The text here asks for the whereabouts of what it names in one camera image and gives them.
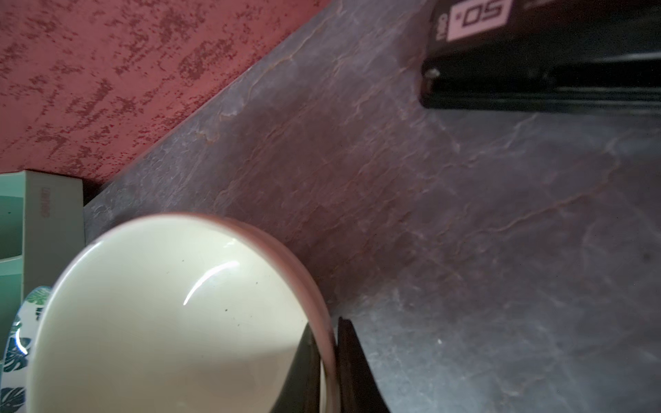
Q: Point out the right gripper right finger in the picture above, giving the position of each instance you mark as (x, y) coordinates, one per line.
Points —
(358, 389)

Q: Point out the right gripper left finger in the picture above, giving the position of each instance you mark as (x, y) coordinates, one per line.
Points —
(301, 390)

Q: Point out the cream bowl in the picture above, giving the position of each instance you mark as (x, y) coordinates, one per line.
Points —
(178, 313)

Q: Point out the small green leaf bowl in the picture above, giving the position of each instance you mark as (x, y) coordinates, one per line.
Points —
(19, 347)

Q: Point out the mint green file organizer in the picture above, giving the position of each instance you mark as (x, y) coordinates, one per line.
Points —
(42, 230)

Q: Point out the black stapler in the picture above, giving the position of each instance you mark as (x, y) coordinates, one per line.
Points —
(582, 57)

